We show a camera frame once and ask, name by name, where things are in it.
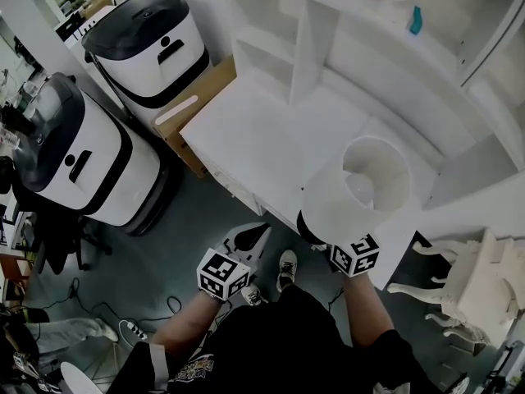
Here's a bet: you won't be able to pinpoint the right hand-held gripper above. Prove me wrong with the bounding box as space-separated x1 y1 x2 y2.
330 232 381 279

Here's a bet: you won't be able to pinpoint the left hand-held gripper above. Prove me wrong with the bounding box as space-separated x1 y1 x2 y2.
196 222 273 303

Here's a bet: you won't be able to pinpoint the white table lamp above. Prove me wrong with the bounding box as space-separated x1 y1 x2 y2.
295 135 413 248

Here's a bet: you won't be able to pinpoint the person's left forearm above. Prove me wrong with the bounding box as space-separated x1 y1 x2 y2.
151 289 227 356

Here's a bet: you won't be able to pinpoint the person's right forearm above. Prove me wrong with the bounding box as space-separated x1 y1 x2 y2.
342 275 395 349

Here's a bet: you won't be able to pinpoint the white table top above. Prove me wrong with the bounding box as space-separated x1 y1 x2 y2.
179 66 446 291

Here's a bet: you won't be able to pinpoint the white desk hutch shelves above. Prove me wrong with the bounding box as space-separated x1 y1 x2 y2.
217 0 525 209

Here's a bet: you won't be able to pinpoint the person's right white shoe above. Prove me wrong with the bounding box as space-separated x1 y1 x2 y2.
276 249 299 293

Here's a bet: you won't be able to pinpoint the person's white shoe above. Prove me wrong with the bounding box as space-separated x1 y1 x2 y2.
240 283 268 306
276 249 299 293

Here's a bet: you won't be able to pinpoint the person's left white shoe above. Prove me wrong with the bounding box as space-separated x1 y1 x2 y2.
240 283 268 306

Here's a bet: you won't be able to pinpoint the person's black shirt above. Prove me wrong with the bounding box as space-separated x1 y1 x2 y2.
105 284 446 394

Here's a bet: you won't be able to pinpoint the cream ornate carved chair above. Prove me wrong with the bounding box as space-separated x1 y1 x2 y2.
387 227 525 349

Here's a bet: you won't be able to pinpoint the white power strip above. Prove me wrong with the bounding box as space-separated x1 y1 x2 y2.
118 318 149 341

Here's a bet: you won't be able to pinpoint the white flat strip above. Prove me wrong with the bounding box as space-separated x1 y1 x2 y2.
156 94 199 125

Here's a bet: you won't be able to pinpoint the brown cardboard box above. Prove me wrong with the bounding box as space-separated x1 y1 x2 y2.
150 54 240 179

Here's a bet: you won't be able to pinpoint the white and black robot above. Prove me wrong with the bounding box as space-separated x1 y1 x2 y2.
80 0 211 117
14 71 185 237

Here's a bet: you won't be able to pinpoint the black office chair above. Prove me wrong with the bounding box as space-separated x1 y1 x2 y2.
11 158 112 275

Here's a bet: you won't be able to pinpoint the white round stool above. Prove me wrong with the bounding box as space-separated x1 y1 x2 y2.
60 361 103 394

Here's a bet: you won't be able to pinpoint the teal curved object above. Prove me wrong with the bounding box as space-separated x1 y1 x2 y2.
405 5 424 36

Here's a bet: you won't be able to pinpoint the white tissue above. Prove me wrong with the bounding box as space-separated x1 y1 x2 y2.
376 0 412 25

